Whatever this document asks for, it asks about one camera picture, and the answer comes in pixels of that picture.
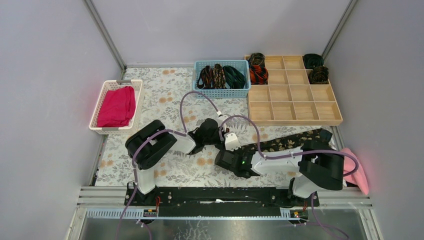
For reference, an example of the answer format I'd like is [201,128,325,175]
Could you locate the rolled orange black tie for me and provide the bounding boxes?
[249,65,269,85]

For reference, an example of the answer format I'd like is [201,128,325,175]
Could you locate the wooden compartment tray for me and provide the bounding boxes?
[247,55,343,126]

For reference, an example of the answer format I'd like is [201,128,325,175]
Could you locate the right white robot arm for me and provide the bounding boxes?
[214,140,344,206]

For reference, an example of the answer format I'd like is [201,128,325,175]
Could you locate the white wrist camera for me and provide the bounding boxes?
[224,132,241,151]
[216,111,229,126]

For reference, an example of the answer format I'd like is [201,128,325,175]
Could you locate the grey slotted cable duct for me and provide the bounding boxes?
[86,208,304,221]

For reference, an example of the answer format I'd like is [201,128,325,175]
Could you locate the brown striped tie in basket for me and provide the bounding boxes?
[196,65,214,89]

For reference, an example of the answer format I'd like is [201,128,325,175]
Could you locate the dark floral necktie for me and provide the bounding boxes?
[259,128,333,153]

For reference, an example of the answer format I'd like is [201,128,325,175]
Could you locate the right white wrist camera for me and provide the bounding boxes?
[224,132,241,151]

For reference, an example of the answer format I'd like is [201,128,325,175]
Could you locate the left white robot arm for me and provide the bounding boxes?
[124,118,230,206]

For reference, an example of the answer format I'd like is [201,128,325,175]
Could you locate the brown patterned tie in basket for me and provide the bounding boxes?
[212,63,226,89]

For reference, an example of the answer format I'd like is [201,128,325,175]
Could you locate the rolled dark green tie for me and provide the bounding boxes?
[302,53,324,69]

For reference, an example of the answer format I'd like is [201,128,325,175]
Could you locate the rolled olive patterned tie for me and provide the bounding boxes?
[308,66,329,85]

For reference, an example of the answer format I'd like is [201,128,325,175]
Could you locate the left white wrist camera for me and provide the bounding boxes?
[216,111,229,126]

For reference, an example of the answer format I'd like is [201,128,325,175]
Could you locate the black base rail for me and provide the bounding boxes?
[124,186,320,218]

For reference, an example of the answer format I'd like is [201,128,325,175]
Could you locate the blue plastic basket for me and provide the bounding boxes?
[192,60,251,99]

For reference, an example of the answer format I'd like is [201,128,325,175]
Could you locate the rolled dark striped tie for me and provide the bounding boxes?
[247,52,266,67]

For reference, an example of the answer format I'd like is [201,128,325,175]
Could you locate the pink cloth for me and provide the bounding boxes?
[340,147,369,195]

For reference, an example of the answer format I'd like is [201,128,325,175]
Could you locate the dark green tie in basket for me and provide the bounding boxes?
[223,65,246,89]

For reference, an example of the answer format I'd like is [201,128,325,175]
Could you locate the red folded cloth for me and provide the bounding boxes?
[97,86,136,128]

